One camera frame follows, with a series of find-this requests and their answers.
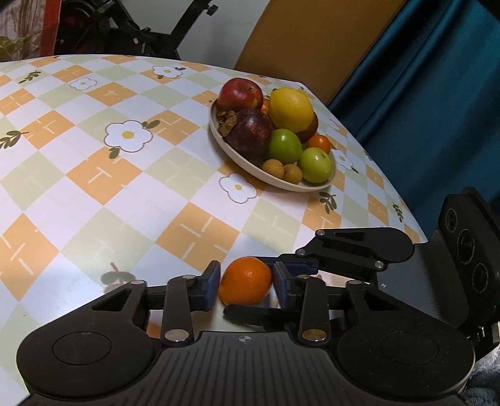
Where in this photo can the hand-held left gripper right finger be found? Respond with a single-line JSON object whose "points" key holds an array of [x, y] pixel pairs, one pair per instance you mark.
{"points": [[279, 282]]}

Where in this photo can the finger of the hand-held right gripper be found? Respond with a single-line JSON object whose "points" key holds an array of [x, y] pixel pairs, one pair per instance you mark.
{"points": [[351, 250], [254, 315]]}

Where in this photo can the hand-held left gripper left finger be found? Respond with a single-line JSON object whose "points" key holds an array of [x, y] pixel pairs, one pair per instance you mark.
{"points": [[213, 285]]}

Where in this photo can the small orange tangerine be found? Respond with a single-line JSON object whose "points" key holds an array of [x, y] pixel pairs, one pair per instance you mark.
{"points": [[319, 143], [244, 281], [266, 106]]}

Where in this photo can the green round fruit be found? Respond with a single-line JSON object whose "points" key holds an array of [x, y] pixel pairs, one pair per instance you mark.
{"points": [[316, 166], [285, 146]]}

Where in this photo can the cream oval plate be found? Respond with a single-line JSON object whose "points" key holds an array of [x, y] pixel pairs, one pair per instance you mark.
{"points": [[218, 136]]}

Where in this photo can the dark purple mangosteen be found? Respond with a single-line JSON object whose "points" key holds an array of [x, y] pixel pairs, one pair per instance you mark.
{"points": [[250, 132]]}

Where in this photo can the small tan longan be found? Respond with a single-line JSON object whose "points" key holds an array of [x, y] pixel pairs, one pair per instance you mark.
{"points": [[271, 168], [292, 174]]}

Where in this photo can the red apple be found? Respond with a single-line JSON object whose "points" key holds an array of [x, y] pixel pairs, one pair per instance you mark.
{"points": [[310, 132], [239, 95]]}

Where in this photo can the checkered floral tablecloth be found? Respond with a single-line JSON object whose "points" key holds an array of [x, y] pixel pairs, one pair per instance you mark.
{"points": [[117, 175]]}

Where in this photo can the yellow lemon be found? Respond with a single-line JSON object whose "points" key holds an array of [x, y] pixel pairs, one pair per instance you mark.
{"points": [[292, 110]]}

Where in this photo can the teal curtain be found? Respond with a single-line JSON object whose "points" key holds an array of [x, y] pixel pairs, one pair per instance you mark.
{"points": [[429, 97]]}

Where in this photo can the brown wooden panel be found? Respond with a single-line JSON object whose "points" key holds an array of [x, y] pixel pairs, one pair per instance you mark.
{"points": [[312, 43]]}

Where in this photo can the black exercise bike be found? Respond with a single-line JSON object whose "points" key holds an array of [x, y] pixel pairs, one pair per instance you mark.
{"points": [[129, 23]]}

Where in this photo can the printed backdrop cloth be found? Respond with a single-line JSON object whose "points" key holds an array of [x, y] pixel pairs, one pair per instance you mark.
{"points": [[23, 27]]}

